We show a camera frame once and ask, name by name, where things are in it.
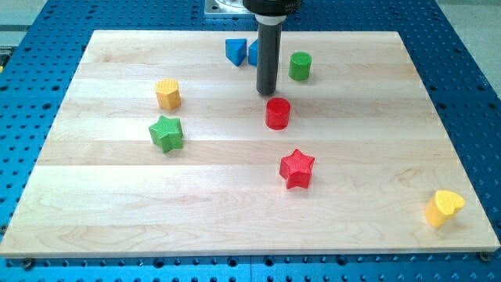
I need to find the yellow hexagon block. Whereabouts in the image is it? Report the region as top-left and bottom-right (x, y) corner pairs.
(155, 78), (181, 110)

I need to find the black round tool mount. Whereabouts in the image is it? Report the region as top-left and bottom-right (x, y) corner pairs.
(243, 0), (302, 24)

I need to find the blue block behind rod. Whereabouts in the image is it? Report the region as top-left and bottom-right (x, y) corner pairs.
(248, 39), (258, 67)

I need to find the green star block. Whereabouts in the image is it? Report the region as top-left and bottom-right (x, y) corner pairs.
(149, 116), (183, 154)

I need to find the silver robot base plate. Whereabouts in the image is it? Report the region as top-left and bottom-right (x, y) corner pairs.
(204, 0), (252, 16)

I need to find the light wooden board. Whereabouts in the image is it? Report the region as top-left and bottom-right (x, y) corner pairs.
(1, 30), (499, 259)

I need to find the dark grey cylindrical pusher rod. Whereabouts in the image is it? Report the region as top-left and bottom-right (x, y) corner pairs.
(256, 23), (282, 96)

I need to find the yellow heart block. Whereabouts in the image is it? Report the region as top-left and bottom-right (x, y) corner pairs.
(424, 190), (466, 228)

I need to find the green cylinder block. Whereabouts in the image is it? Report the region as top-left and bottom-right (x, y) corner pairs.
(289, 52), (312, 81)

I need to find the red cylinder block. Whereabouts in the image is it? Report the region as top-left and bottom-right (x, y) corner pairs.
(265, 98), (290, 130)

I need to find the red star block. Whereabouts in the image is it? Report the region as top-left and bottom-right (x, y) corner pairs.
(279, 149), (315, 189)

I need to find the blue triangle block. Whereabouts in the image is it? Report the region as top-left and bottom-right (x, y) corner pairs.
(225, 38), (247, 67)

